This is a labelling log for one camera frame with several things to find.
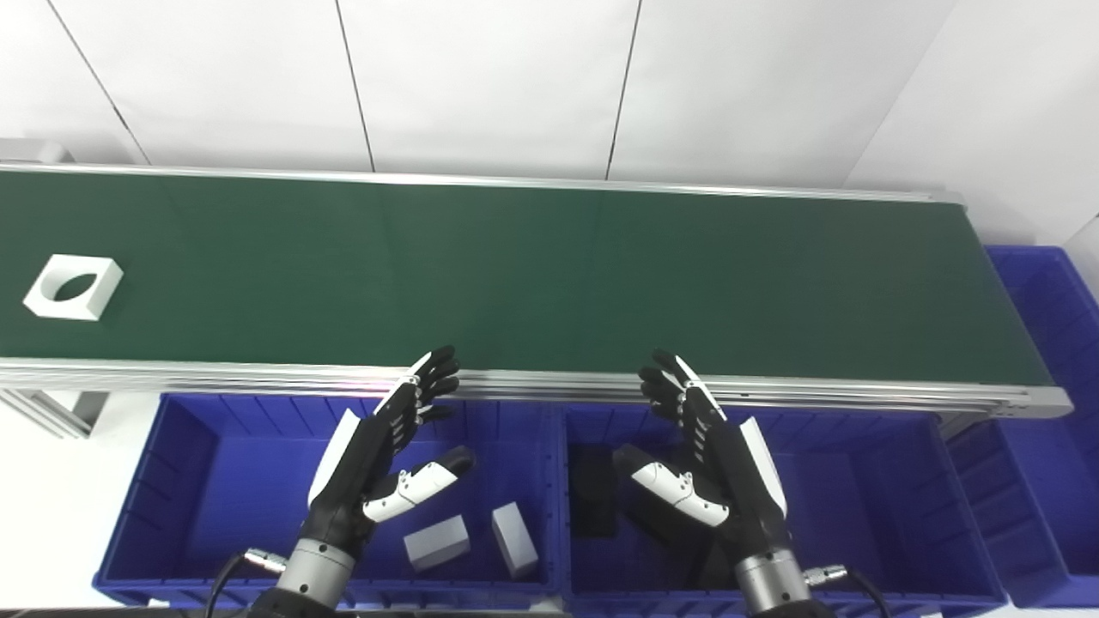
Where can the blue bin with white parts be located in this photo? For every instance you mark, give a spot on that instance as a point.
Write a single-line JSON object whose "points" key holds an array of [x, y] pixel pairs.
{"points": [[240, 489]]}

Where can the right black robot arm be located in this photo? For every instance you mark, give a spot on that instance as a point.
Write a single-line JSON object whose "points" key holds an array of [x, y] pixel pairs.
{"points": [[773, 584]]}

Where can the green conveyor belt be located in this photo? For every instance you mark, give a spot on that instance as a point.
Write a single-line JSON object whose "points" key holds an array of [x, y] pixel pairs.
{"points": [[215, 375], [549, 275]]}

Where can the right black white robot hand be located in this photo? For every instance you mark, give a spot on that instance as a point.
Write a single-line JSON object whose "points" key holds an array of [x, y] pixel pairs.
{"points": [[730, 481]]}

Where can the long blue bin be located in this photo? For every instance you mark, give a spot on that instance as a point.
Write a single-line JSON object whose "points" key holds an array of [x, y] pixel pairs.
{"points": [[1039, 481]]}

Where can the white square part round hole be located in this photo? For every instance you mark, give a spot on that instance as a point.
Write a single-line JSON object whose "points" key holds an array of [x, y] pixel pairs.
{"points": [[107, 275]]}

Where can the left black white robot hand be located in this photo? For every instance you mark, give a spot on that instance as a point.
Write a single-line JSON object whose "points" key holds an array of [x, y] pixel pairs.
{"points": [[361, 463]]}

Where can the black block part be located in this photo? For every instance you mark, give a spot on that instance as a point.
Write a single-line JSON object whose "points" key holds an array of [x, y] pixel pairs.
{"points": [[592, 493]]}

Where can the aluminium conveyor support leg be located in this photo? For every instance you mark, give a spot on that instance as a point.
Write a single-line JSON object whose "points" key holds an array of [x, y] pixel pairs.
{"points": [[51, 408]]}

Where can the white block part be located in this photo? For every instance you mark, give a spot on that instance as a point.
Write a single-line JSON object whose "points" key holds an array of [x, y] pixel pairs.
{"points": [[515, 541], [438, 542]]}

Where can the blue bin with black part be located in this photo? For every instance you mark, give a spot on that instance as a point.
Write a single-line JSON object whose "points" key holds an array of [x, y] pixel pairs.
{"points": [[859, 498]]}

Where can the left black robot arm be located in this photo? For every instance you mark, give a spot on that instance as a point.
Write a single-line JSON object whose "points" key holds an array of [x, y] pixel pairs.
{"points": [[313, 571]]}

